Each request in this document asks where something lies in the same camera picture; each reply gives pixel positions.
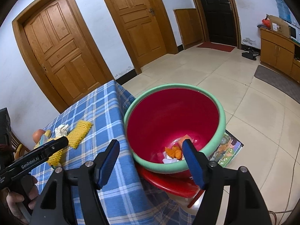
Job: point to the small yellow foam net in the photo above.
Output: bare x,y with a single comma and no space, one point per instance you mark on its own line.
56,159

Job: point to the white microwave oven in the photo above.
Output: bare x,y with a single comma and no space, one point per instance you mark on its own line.
295,32

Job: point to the colourful picture book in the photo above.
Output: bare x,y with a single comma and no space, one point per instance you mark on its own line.
228,148

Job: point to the red plastic bag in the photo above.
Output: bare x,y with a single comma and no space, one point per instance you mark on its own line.
266,23

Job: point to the black entrance door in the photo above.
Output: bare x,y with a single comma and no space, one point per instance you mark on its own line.
215,11

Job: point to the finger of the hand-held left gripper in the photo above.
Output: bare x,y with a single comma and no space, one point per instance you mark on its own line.
55,146

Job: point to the white paper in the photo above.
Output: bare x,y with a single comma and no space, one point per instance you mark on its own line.
168,161

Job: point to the yellow banana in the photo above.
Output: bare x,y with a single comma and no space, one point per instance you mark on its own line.
48,133

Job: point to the brown cardboard box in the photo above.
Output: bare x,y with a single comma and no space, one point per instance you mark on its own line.
279,27

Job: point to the red bucket with green rim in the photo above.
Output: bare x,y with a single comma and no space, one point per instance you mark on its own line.
168,117

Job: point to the blue and white carton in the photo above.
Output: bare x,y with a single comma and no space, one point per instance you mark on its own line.
44,140

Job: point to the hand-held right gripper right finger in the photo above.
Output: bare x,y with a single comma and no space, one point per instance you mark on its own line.
194,166

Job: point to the blue water bottle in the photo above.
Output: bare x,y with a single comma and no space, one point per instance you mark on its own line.
283,9

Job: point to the yellow seat cushion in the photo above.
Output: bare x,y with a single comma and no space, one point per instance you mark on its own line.
20,148

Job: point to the white socks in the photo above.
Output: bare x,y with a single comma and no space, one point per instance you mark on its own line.
62,130

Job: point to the wooden chair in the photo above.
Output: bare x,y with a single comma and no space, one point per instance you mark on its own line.
18,143

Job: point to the wooden sideboard cabinet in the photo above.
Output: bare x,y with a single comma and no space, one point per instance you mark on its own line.
276,51

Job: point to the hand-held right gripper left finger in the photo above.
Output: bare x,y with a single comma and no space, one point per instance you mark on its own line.
106,166

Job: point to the person's left hand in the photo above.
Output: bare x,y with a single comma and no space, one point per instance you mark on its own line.
15,198

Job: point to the pair of black shoes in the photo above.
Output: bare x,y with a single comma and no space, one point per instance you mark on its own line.
250,54

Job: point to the wooden panel door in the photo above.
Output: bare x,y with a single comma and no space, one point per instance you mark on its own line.
63,51
138,18

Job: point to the large yellow foam net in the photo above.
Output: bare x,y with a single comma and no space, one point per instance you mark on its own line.
79,133

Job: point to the blue plaid tablecloth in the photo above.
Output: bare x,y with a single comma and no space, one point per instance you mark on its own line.
105,114

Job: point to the red apple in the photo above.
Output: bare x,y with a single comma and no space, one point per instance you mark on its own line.
37,134

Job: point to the small wooden wall cabinet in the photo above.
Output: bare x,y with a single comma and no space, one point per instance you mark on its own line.
188,28

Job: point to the grey floor mat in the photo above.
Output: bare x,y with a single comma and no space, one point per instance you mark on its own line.
276,82

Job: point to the red doormat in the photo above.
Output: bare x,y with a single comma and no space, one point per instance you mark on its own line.
215,46

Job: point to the red plastic stool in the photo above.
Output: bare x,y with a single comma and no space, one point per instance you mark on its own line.
168,182

